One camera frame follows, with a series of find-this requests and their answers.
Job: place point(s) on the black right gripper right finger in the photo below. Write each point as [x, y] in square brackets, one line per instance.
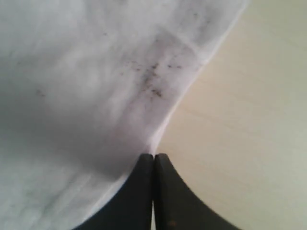
[176, 207]

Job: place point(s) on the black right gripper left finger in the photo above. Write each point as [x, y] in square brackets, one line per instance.
[131, 207]

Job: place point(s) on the white t-shirt with red lettering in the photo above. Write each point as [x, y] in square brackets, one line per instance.
[86, 86]

